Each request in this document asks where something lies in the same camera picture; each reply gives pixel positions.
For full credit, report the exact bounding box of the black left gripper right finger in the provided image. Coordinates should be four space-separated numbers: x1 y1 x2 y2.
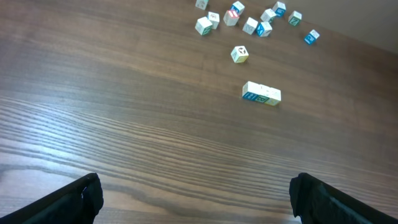
289 172 397 224

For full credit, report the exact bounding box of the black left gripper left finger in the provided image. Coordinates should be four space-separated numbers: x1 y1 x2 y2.
1 173 104 224

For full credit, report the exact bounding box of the wooden block yellow sided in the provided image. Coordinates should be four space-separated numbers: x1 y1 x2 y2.
265 87 282 106

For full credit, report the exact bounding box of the wooden block green side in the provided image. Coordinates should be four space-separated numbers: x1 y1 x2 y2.
195 17 213 35
261 8 277 23
255 84 270 103

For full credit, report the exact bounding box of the wooden block number 8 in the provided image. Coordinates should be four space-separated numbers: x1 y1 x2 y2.
242 81 261 101

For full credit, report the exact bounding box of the wooden block soccer ball W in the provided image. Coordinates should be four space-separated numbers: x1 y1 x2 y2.
231 45 249 63

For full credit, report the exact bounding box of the blue block far right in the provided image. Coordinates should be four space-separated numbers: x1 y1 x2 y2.
304 29 320 45

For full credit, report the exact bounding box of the blue sided block letter B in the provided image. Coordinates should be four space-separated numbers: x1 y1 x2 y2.
256 22 272 37

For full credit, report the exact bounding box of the green block top edge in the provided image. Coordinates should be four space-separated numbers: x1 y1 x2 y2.
289 11 302 26

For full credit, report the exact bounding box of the wooden block number 9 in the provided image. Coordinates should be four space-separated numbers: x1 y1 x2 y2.
243 17 258 35

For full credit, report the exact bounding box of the blue block top edge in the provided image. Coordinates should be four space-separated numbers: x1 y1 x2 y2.
272 1 286 17

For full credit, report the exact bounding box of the red letter I block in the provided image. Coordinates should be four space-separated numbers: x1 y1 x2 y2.
223 9 239 26

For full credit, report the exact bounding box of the wooden block red print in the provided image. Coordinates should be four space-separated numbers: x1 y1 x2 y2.
207 11 220 29

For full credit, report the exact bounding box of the blue sided block upper left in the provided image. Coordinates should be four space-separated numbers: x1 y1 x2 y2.
230 1 245 16

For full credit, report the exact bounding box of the green letter N block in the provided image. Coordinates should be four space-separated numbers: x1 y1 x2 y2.
195 0 209 10

